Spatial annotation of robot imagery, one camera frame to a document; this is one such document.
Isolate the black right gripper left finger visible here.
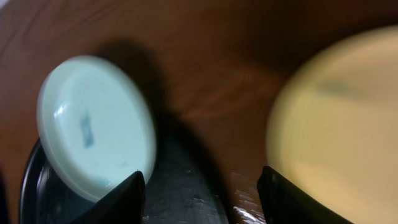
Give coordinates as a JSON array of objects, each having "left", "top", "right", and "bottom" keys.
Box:
[{"left": 72, "top": 171, "right": 146, "bottom": 224}]

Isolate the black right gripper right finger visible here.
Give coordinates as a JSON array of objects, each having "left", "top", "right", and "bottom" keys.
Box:
[{"left": 257, "top": 166, "right": 350, "bottom": 224}]

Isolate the yellow plate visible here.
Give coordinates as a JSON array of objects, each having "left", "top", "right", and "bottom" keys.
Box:
[{"left": 266, "top": 26, "right": 397, "bottom": 223}]

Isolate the light green plate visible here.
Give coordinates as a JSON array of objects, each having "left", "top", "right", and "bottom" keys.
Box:
[{"left": 37, "top": 55, "right": 157, "bottom": 202}]

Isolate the round black tray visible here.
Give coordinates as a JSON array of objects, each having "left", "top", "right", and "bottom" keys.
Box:
[{"left": 19, "top": 124, "right": 234, "bottom": 223}]

